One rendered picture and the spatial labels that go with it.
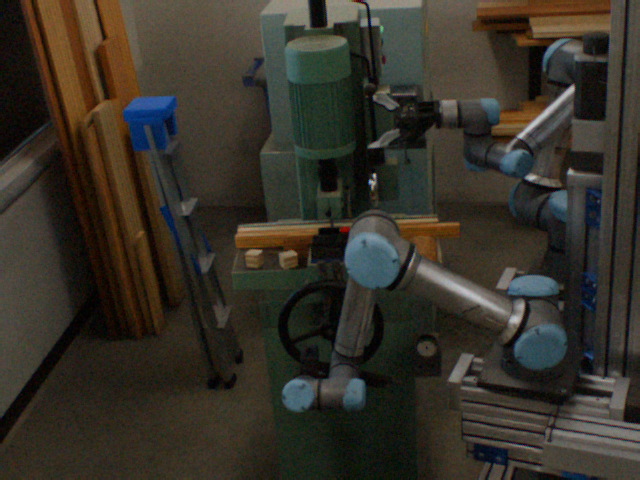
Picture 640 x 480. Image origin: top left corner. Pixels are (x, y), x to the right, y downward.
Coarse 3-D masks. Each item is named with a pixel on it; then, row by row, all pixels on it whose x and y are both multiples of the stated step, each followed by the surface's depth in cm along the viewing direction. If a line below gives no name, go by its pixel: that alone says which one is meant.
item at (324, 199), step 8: (320, 192) 273; (328, 192) 272; (336, 192) 272; (320, 200) 270; (328, 200) 270; (336, 200) 270; (320, 208) 271; (336, 208) 271; (320, 216) 272; (336, 216) 272
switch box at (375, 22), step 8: (360, 24) 281; (376, 24) 279; (360, 32) 280; (368, 32) 280; (376, 32) 279; (360, 40) 281; (368, 40) 281; (376, 40) 281; (360, 48) 282; (368, 48) 282; (376, 48) 282; (368, 56) 283; (376, 56) 283; (376, 64) 284; (376, 72) 285
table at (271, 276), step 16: (240, 256) 278; (272, 256) 276; (240, 272) 269; (256, 272) 268; (272, 272) 268; (288, 272) 268; (304, 272) 268; (240, 288) 271; (256, 288) 271; (272, 288) 270
